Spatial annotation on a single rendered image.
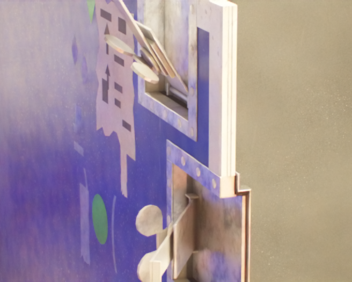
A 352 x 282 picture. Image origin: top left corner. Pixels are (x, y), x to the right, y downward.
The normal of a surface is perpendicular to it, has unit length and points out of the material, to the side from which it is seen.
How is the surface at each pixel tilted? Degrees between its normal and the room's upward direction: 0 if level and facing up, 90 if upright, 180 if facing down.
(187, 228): 90
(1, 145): 90
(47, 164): 90
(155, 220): 93
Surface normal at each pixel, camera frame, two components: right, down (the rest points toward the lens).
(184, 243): 0.98, 0.06
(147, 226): 0.65, 0.25
